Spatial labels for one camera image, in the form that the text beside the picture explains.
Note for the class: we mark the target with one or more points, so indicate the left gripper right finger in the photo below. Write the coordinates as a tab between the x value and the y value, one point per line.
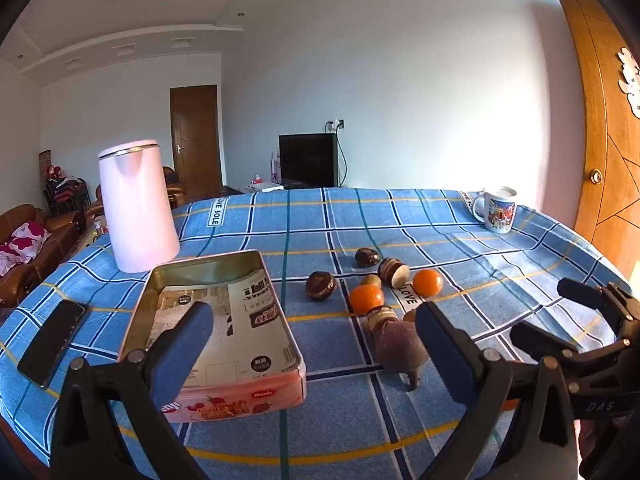
466	371

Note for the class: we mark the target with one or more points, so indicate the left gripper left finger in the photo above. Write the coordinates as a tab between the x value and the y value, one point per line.
174	353

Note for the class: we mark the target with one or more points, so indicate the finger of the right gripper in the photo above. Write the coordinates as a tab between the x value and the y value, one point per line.
539	344
602	298

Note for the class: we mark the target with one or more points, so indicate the dark purple round fruit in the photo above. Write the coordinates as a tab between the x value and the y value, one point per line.
399	349

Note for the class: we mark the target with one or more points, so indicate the orange tangerine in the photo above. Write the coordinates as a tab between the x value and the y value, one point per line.
427	283
365	298

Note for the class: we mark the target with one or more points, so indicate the brown white halved fruit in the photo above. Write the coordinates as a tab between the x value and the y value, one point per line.
393	272

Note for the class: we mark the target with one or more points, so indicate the small brown kiwi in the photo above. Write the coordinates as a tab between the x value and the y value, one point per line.
371	280

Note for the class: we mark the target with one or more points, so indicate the dark brown chestnut fruit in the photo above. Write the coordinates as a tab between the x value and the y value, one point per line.
320	285

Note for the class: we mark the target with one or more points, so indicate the cut brown layered fruit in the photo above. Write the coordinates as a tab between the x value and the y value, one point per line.
376	318

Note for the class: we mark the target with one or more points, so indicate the orange wooden door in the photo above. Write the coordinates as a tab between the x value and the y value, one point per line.
608	210

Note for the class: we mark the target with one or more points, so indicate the metal cookie tin box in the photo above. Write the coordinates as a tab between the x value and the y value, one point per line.
251	363

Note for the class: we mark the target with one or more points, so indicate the white cartoon mug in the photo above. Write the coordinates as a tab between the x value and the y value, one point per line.
496	209

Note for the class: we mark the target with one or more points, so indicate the black smartphone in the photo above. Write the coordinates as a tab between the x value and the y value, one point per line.
40	360

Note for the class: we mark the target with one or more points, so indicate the pink electric kettle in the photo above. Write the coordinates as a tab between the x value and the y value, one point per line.
136	206

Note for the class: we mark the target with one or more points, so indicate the blue plaid tablecloth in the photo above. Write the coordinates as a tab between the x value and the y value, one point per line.
357	418

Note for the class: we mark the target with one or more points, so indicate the brown leather sofa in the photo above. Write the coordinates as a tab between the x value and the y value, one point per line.
32	247

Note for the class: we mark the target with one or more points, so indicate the dark brown interior door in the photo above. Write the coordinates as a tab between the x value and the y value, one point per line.
195	140

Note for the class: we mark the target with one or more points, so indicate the black television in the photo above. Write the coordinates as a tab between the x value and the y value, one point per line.
308	160

